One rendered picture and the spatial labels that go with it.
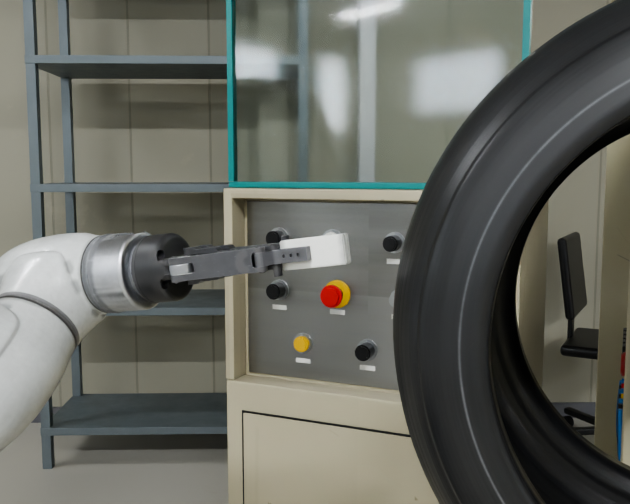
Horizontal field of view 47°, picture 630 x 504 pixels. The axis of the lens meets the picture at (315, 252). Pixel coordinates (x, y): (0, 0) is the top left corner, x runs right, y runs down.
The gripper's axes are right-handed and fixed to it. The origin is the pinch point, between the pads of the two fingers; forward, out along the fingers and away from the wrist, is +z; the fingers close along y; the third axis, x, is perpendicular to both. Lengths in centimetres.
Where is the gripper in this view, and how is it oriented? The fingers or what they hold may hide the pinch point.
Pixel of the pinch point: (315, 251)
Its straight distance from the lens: 72.5
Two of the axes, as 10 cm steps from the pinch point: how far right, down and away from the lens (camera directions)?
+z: 9.1, -1.0, -4.1
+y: 4.0, -1.0, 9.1
